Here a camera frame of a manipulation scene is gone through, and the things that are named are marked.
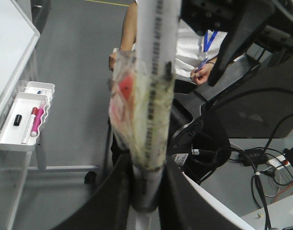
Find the red capped white marker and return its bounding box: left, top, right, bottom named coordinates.
left=21, top=107, right=38, bottom=144

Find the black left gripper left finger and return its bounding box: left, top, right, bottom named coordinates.
left=54, top=154, right=132, bottom=230

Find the black cable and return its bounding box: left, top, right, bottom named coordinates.
left=192, top=112, right=293, bottom=230

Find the pink marker pen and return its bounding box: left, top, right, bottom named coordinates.
left=31, top=108, right=44, bottom=137

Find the black small eraser block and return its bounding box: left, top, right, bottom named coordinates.
left=13, top=114, right=22, bottom=126

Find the orange cable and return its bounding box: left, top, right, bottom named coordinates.
left=272, top=176, right=293, bottom=203

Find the white whiteboard marker pen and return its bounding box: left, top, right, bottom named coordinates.
left=131, top=0, right=181, bottom=230

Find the white whiteboard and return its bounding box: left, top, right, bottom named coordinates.
left=0, top=0, right=40, bottom=117

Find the black power adapter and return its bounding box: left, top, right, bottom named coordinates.
left=244, top=149, right=269, bottom=166

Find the grey whiteboard stand frame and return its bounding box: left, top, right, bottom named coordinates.
left=0, top=138, right=100, bottom=230

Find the blue lanyard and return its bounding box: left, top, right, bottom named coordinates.
left=203, top=30, right=219, bottom=53

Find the white marker tray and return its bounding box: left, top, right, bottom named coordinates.
left=24, top=81, right=55, bottom=101
left=0, top=92, right=49, bottom=152

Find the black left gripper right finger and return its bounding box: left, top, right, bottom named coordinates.
left=158, top=159, right=253, bottom=230

